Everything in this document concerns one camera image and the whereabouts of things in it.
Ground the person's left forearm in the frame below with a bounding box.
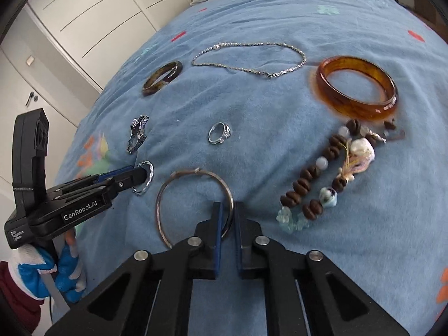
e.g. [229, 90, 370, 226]
[0, 261, 42, 335]

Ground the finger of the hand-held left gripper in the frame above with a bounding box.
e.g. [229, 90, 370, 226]
[61, 166, 138, 191]
[56, 167, 148, 202]

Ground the white wardrobe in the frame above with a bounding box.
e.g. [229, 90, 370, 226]
[27, 0, 208, 92]

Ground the amber bangle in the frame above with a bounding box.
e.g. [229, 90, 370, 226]
[316, 56, 399, 123]

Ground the person's left hand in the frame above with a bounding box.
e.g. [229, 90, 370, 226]
[9, 232, 87, 303]

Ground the silver link bracelet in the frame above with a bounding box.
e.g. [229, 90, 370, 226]
[126, 114, 150, 155]

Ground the silver gemstone ring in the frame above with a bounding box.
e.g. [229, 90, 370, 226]
[207, 122, 233, 145]

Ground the blue printed blanket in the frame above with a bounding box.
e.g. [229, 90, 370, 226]
[52, 0, 448, 336]

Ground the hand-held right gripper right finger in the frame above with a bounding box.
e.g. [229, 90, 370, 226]
[234, 201, 411, 336]

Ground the brown bead bracelet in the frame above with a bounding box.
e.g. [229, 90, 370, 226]
[278, 119, 407, 234]

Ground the thin silver bangle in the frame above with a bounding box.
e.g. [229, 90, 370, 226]
[156, 167, 234, 249]

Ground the white door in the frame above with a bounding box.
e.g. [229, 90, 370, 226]
[0, 44, 86, 191]

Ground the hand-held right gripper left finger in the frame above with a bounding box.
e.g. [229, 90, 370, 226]
[45, 201, 225, 336]

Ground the silver chain necklace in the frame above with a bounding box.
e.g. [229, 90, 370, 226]
[191, 41, 307, 80]

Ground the twisted silver ring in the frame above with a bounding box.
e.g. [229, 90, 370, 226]
[132, 160, 155, 197]

